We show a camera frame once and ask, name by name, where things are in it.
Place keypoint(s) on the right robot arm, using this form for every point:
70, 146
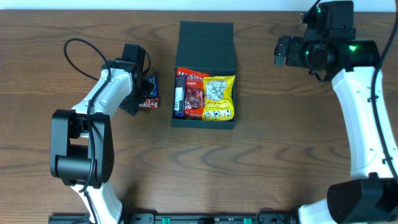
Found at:
353, 67

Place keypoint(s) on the dark blue candy bar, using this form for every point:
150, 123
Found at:
179, 100

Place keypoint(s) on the red snack bag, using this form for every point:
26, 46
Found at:
194, 92

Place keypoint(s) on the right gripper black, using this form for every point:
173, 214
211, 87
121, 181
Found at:
282, 50

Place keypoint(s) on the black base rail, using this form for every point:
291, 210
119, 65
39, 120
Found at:
267, 217

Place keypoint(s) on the green red KitKat bar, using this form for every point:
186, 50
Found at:
150, 103

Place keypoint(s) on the blue Eclipse mint tin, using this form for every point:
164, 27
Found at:
155, 91

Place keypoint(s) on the dark green lidded box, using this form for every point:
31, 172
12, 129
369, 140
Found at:
205, 47

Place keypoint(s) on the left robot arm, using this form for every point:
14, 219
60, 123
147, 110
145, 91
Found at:
81, 145

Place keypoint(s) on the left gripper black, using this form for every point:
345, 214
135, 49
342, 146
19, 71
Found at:
137, 100

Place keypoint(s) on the yellow snack bag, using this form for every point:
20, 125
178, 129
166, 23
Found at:
219, 104

